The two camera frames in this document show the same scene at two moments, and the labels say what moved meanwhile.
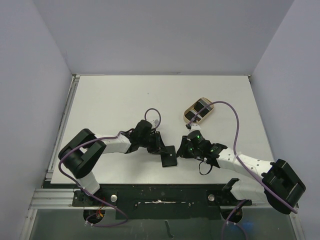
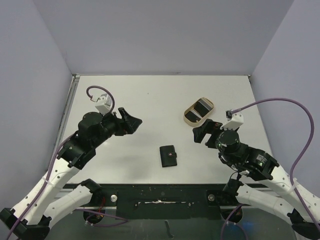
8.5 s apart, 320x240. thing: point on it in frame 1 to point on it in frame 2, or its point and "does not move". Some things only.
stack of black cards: x=200 y=105 does not move
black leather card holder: x=170 y=159 does not move
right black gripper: x=183 y=147 to x=210 y=134
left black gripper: x=158 y=144 to x=128 y=124
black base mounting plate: x=162 y=201 does not move
